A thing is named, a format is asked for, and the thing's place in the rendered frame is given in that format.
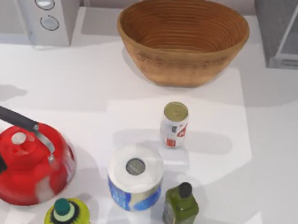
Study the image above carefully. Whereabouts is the red and white can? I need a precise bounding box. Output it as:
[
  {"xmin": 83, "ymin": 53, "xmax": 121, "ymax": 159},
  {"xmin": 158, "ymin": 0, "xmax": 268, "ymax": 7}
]
[{"xmin": 159, "ymin": 100, "xmax": 190, "ymax": 150}]

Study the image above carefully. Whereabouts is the white paper towel roll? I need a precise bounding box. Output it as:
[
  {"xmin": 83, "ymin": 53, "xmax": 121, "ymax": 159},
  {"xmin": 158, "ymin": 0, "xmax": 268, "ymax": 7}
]
[{"xmin": 105, "ymin": 142, "xmax": 166, "ymax": 213}]

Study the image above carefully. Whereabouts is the brown woven basket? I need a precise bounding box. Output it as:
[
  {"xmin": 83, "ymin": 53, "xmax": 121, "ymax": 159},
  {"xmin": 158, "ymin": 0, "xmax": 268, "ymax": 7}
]
[{"xmin": 113, "ymin": 0, "xmax": 252, "ymax": 91}]

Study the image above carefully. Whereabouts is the dark green square bottle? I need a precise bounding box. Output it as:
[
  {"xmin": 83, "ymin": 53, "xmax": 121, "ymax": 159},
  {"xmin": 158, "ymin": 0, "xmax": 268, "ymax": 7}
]
[{"xmin": 162, "ymin": 180, "xmax": 201, "ymax": 224}]

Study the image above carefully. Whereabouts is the yellow-green bottle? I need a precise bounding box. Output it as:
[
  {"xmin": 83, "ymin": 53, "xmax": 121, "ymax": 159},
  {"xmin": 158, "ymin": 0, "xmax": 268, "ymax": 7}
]
[{"xmin": 44, "ymin": 196, "xmax": 96, "ymax": 224}]

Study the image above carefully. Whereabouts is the red kettle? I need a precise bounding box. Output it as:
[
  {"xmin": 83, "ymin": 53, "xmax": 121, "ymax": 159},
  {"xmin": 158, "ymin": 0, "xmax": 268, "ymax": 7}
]
[{"xmin": 0, "ymin": 102, "xmax": 80, "ymax": 209}]

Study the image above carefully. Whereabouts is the round microwave knob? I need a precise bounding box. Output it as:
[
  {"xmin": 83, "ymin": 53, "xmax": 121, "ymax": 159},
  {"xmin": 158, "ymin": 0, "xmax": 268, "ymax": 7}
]
[
  {"xmin": 39, "ymin": 14, "xmax": 60, "ymax": 32},
  {"xmin": 33, "ymin": 0, "xmax": 56, "ymax": 11}
]

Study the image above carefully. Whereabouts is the pale microwave oven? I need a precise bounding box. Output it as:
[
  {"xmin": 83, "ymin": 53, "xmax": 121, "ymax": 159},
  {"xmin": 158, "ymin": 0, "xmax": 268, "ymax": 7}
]
[{"xmin": 0, "ymin": 0, "xmax": 83, "ymax": 51}]

